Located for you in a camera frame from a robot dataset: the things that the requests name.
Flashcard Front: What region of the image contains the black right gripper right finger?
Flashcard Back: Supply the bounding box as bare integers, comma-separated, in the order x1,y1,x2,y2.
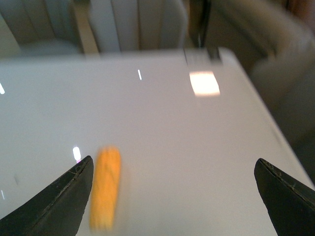
254,158,315,236

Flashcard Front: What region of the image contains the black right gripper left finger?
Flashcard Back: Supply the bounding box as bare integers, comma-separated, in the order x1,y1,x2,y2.
0,156,94,236

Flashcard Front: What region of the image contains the yellow corn cob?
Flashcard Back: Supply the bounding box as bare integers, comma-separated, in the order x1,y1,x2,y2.
89,147,121,231

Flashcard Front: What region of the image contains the grey chair near table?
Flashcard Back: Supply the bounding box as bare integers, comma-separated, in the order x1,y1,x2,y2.
250,54,315,146

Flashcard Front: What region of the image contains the black white table sticker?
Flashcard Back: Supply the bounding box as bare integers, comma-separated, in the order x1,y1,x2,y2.
184,48,222,66

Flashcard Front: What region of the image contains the brown sofa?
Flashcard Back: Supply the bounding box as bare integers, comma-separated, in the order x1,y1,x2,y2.
205,0,315,74

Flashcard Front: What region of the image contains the beige left dining chair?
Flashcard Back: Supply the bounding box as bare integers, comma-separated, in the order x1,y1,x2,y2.
0,0,83,59

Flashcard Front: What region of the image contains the beige dining chair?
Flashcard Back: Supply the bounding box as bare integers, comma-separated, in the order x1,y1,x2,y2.
0,0,83,59
89,0,188,53

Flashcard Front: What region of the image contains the beige right dining chair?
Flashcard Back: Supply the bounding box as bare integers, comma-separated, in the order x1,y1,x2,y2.
89,0,188,53

